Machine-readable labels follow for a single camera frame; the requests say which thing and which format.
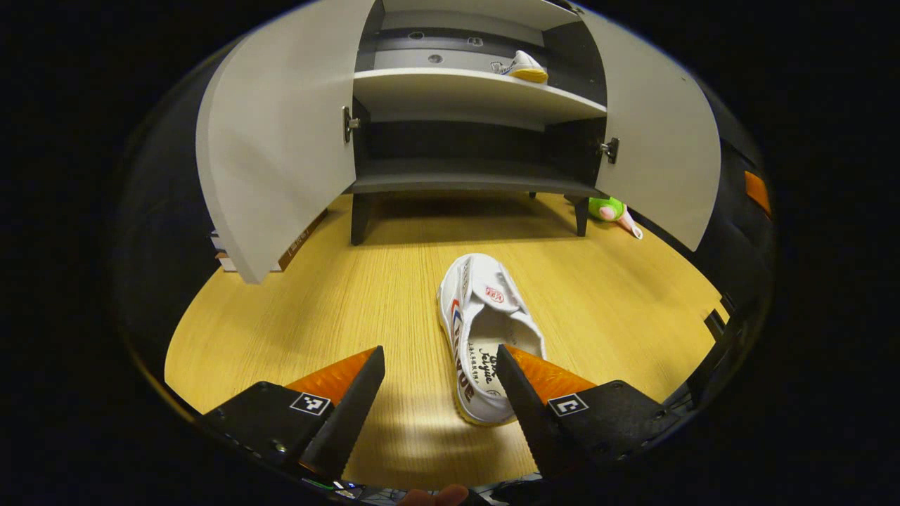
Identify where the green plush toy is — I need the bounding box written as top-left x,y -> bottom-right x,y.
588,197 -> 643,240

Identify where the grey shoe cabinet door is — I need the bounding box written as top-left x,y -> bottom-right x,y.
577,7 -> 722,252
195,0 -> 377,285

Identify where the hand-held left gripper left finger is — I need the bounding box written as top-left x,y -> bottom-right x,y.
202,345 -> 386,481

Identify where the black backdrop cloth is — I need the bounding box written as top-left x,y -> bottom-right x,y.
112,42 -> 778,394

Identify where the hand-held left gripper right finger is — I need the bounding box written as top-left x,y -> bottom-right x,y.
496,344 -> 681,479

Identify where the stack of books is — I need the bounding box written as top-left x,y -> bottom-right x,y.
211,207 -> 330,273

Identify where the white canvas shoe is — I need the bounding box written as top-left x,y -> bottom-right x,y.
437,253 -> 547,427
490,50 -> 549,84

